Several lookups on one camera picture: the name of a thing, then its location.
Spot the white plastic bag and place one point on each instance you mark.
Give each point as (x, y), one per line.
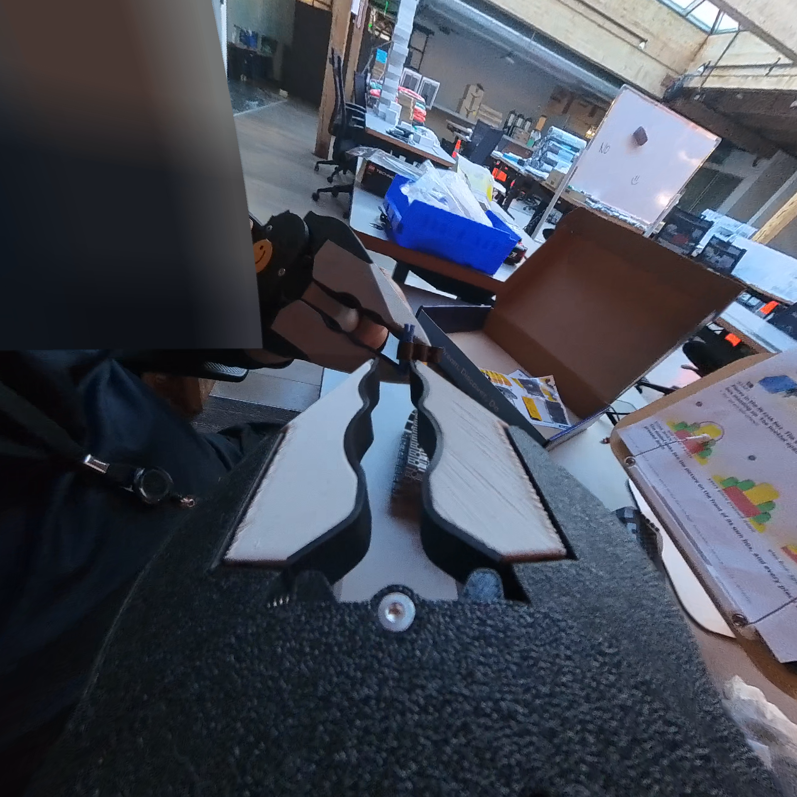
(442, 193)

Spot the person's dark blue jacket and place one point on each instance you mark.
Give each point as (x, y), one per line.
(75, 561)

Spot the black office chair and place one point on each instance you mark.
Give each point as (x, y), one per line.
(343, 137)

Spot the open cardboard box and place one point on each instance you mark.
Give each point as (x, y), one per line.
(610, 311)

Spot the crumpled white tissue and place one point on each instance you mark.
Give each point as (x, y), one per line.
(762, 722)

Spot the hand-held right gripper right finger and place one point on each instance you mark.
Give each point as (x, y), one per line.
(492, 492)

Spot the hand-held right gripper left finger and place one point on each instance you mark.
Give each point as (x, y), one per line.
(299, 492)

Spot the instruction sheet board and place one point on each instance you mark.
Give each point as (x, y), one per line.
(722, 498)

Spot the white whiteboard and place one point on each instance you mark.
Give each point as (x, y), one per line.
(641, 156)

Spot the person's left hand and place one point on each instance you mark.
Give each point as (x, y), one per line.
(370, 334)

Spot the grey desk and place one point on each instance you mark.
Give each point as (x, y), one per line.
(374, 311)

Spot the wooden table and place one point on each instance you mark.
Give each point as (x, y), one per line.
(424, 268)

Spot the navy box base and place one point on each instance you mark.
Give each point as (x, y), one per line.
(473, 361)

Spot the yellow grey toy bulldozer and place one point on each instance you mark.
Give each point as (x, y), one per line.
(411, 461)

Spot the blue plastic bin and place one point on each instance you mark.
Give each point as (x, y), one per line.
(442, 231)

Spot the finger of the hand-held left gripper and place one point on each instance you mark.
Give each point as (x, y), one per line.
(355, 280)
(311, 334)

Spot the printed booklet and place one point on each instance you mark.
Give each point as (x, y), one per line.
(529, 399)

